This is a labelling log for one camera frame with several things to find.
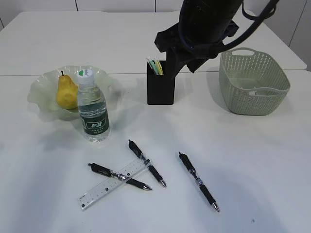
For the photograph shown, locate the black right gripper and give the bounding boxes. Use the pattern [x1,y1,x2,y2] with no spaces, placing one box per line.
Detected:
[155,21,238,79]

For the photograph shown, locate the yellow utility knife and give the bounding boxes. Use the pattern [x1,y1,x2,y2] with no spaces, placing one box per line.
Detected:
[154,57,164,75]

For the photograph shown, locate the teal utility knife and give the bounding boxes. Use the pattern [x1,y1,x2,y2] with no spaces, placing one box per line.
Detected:
[147,57,159,75]

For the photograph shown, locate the black pen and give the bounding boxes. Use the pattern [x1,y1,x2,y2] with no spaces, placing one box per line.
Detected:
[179,152,220,212]
[88,163,152,191]
[128,139,167,187]

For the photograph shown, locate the clear water bottle green label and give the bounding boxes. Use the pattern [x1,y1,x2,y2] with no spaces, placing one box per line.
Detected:
[77,68,110,142]

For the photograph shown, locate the yellow pear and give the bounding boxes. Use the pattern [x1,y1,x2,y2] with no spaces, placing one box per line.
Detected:
[56,70,78,110]

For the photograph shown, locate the clear plastic ruler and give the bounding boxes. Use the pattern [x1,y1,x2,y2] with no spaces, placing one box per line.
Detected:
[78,159,147,210]

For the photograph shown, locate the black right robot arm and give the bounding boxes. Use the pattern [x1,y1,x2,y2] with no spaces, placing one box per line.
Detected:
[155,0,242,79]

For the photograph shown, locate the black square pen holder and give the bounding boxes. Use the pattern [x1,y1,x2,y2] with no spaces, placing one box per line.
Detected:
[147,60,175,105]

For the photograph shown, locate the pale green plastic basket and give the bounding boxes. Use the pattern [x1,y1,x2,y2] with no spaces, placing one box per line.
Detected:
[219,48,291,116]

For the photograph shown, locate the pale green wavy glass plate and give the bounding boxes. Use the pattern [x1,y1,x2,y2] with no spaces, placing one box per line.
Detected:
[28,66,121,121]

